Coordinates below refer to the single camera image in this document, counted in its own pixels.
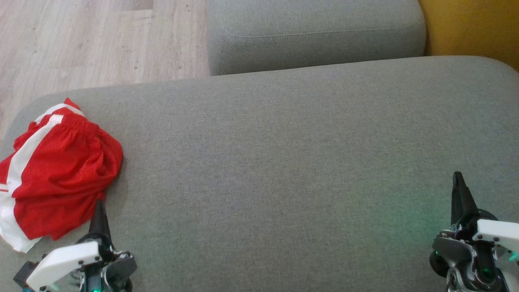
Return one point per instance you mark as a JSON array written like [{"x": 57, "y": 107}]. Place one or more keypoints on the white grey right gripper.
[{"x": 496, "y": 233}]

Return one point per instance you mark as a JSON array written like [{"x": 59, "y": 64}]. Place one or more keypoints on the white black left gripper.
[{"x": 65, "y": 259}]

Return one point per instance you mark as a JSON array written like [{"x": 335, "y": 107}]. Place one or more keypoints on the red mesh shorts white stripe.
[{"x": 65, "y": 162}]

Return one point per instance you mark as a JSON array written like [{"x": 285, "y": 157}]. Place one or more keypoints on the mustard yellow panel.
[{"x": 474, "y": 24}]

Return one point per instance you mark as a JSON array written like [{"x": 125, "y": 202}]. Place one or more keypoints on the grey fabric sofa cushion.
[{"x": 316, "y": 24}]

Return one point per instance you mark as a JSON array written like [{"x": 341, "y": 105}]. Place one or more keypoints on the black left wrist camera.
[{"x": 24, "y": 273}]

